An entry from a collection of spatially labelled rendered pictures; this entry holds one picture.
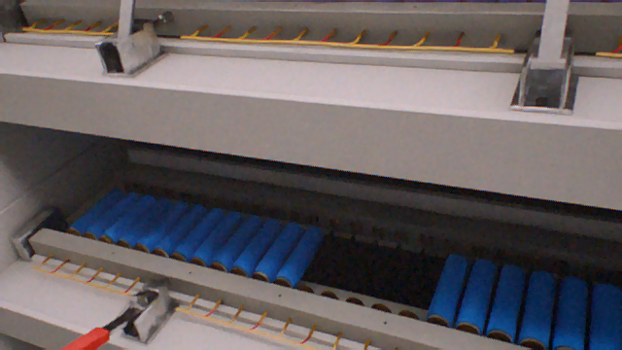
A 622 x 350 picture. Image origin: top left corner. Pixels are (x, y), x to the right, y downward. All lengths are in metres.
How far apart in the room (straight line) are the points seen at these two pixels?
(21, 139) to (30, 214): 0.07
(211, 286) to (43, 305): 0.16
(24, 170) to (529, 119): 0.46
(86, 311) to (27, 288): 0.07
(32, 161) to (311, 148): 0.34
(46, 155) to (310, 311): 0.32
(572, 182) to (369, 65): 0.13
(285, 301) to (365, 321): 0.06
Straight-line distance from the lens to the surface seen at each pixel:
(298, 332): 0.42
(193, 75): 0.38
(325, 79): 0.34
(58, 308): 0.53
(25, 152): 0.59
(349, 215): 0.49
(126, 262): 0.50
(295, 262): 0.46
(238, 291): 0.44
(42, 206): 0.61
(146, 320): 0.46
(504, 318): 0.41
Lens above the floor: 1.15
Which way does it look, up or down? 15 degrees down
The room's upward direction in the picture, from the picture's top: 1 degrees clockwise
